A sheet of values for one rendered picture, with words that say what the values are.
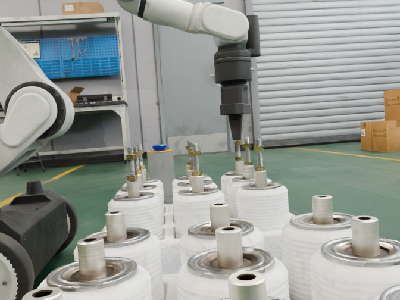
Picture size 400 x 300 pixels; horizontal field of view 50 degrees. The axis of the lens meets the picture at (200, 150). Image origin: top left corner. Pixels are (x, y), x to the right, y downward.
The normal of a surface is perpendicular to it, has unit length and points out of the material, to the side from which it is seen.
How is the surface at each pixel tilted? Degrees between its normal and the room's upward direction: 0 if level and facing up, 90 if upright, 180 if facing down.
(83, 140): 90
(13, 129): 90
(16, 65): 90
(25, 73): 90
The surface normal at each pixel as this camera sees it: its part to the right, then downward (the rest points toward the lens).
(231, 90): -0.29, 0.07
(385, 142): -0.99, 0.07
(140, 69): 0.11, 0.04
